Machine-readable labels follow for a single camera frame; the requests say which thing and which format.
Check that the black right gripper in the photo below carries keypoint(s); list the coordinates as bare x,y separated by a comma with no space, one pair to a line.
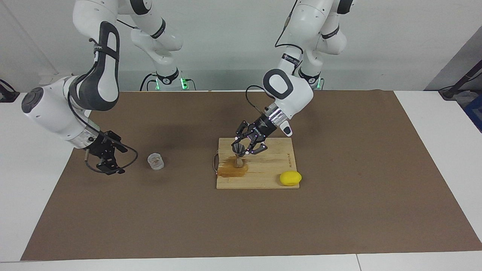
101,146

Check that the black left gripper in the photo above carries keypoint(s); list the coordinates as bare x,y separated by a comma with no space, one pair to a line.
261,128

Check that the black stand foot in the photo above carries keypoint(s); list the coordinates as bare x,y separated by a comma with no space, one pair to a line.
7,96

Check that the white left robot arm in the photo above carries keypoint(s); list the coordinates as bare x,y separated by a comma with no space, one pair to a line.
293,94

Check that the yellow lemon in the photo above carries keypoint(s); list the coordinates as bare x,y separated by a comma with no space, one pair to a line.
290,178

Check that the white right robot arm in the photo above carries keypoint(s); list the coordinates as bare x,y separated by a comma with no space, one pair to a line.
49,109

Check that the black tripod leg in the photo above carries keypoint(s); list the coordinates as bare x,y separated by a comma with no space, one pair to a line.
467,77

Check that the blue crate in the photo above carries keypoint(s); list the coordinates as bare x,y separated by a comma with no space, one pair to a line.
476,113

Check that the brown paper table mat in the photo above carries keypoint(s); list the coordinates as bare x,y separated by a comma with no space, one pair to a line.
150,218

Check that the small clear glass cup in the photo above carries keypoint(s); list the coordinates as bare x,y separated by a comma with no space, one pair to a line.
155,162

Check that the wooden cutting board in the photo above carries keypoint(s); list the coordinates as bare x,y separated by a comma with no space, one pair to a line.
271,169

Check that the steel double jigger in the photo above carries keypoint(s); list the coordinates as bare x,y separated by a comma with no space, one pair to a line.
238,148

